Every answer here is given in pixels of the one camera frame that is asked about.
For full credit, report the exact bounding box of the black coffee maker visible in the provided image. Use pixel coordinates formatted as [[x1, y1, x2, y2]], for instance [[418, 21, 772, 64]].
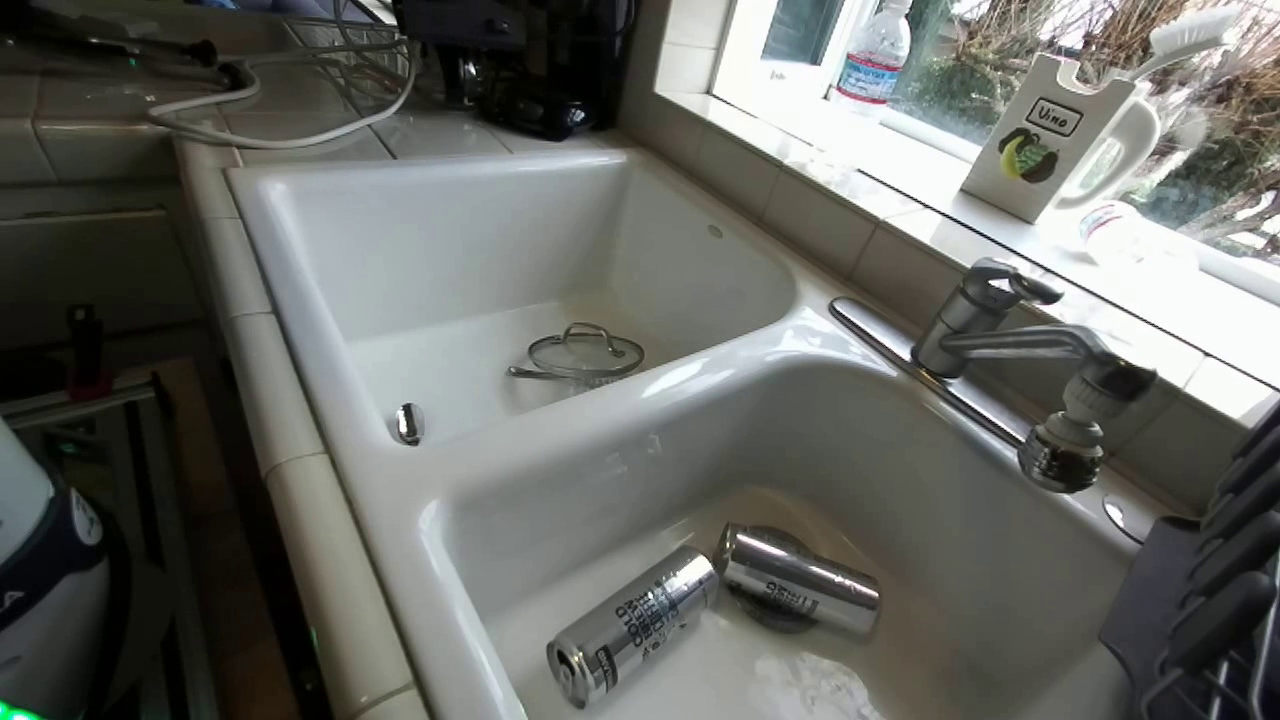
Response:
[[456, 0, 634, 146]]

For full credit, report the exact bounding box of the metal drain strainer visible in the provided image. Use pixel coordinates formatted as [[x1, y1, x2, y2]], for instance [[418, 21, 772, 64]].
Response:
[[503, 320, 651, 394]]

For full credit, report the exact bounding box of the white double basin sink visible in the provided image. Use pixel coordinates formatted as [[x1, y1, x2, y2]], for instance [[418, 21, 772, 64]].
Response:
[[219, 142, 1184, 720]]

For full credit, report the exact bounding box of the shiny silver metal cup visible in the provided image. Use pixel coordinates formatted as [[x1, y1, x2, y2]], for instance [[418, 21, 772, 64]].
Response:
[[715, 520, 887, 642]]

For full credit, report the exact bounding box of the silver can with print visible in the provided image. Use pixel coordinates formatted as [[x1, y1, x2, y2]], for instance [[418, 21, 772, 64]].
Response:
[[544, 539, 725, 714]]

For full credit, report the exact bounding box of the chrome sink faucet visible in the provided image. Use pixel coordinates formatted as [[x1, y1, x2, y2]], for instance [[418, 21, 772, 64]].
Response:
[[825, 257, 1121, 451]]

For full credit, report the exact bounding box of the clear plastic spray bottle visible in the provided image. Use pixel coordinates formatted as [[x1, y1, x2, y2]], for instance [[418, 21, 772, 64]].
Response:
[[832, 0, 918, 111]]

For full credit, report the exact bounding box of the faucet sprayer head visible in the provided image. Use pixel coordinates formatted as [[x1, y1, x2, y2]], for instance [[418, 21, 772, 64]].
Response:
[[1018, 354, 1161, 495]]

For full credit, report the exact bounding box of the white carton with lime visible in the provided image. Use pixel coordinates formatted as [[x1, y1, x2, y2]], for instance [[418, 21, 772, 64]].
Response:
[[958, 50, 1141, 230]]

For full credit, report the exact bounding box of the black dish rack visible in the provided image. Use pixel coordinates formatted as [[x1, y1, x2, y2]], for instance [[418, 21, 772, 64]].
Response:
[[1097, 396, 1280, 720]]

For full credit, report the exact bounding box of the white and black appliance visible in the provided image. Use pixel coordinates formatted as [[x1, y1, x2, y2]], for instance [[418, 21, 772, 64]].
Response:
[[0, 421, 116, 720]]

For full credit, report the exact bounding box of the metal wire rack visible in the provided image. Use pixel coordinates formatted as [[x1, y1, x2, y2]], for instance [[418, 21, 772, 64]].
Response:
[[280, 0, 420, 119]]

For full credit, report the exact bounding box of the white power cable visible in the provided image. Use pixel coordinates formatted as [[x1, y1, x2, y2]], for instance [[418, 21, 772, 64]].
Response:
[[131, 35, 428, 158]]

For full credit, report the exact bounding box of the metal cart frame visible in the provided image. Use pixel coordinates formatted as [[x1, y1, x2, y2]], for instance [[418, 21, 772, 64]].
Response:
[[0, 373, 225, 720]]

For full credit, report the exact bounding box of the black cable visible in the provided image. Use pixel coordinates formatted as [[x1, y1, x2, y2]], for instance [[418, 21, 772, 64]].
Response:
[[0, 9, 260, 101]]

